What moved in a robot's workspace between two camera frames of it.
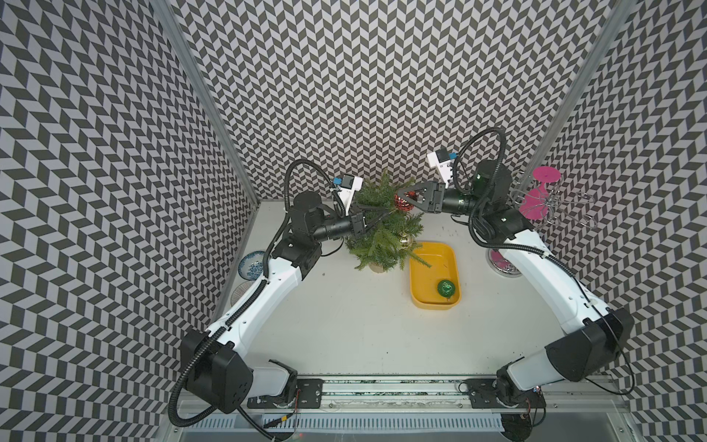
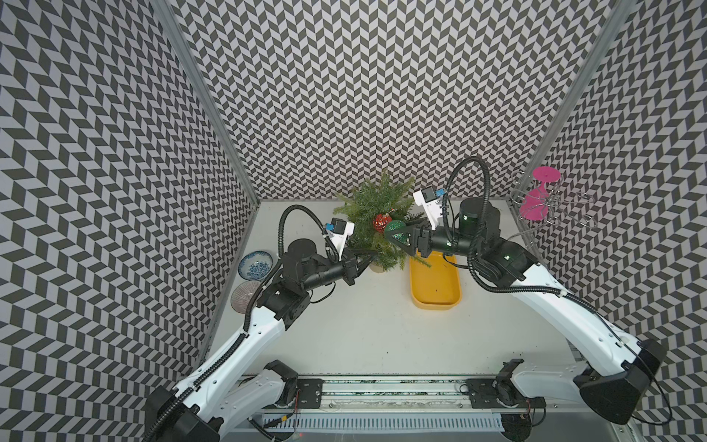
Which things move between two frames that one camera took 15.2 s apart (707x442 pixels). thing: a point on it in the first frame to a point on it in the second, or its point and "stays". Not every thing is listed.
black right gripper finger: [411, 189] to [419, 223]
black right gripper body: [436, 206] to [425, 245]
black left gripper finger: [376, 221] to [361, 271]
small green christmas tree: [392, 236] stays
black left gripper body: [356, 224] to [348, 271]
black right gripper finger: [416, 204] to [401, 238]
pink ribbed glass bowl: [239, 291] stays
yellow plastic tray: [423, 281] stays
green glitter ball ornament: [446, 288] to [394, 225]
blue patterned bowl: [251, 265] stays
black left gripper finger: [355, 208] to [359, 252]
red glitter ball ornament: [404, 204] to [380, 222]
